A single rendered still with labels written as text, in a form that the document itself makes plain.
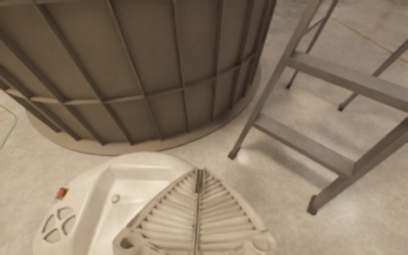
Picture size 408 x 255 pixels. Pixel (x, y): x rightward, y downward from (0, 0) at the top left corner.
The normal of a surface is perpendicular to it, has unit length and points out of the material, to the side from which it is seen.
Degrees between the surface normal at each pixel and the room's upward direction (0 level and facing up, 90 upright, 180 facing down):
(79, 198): 0
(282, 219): 0
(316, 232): 0
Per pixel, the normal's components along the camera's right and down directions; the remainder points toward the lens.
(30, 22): 0.02, 0.79
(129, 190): 0.00, -0.61
